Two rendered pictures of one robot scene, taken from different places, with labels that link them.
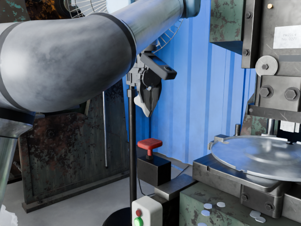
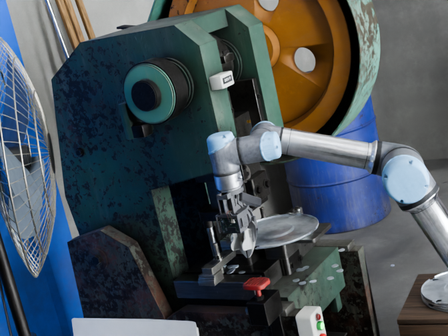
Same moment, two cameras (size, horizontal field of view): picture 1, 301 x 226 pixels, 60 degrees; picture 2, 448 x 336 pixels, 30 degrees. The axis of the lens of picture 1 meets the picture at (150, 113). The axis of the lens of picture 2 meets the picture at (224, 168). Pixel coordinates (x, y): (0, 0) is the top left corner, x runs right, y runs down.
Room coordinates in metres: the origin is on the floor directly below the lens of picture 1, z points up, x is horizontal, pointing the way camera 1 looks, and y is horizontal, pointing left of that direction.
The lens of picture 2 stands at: (1.32, 2.17, 1.65)
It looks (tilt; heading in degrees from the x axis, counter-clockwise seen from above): 14 degrees down; 257
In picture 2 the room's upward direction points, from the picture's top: 13 degrees counter-clockwise
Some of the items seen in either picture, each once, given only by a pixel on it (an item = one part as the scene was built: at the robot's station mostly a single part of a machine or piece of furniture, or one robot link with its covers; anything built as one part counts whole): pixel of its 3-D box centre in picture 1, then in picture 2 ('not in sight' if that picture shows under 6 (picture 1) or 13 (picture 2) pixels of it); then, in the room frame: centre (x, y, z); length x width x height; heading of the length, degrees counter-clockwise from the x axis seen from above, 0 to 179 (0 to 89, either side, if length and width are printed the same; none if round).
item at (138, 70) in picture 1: (143, 67); (233, 209); (0.81, 0.02, 0.99); 0.09 x 0.08 x 0.12; 43
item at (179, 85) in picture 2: not in sight; (157, 95); (0.89, -0.24, 1.31); 0.22 x 0.12 x 0.22; 133
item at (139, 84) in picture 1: (144, 88); (249, 226); (0.77, 0.02, 0.93); 0.05 x 0.02 x 0.09; 133
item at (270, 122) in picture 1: (270, 126); (211, 235); (0.80, -0.38, 0.81); 0.02 x 0.02 x 0.14
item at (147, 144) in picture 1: (150, 152); (258, 293); (0.78, 0.00, 0.72); 0.07 x 0.06 x 0.08; 133
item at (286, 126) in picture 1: (290, 123); not in sight; (0.69, -0.38, 0.84); 0.05 x 0.03 x 0.04; 43
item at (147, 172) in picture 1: (153, 185); (269, 323); (0.77, -0.01, 0.62); 0.10 x 0.06 x 0.20; 43
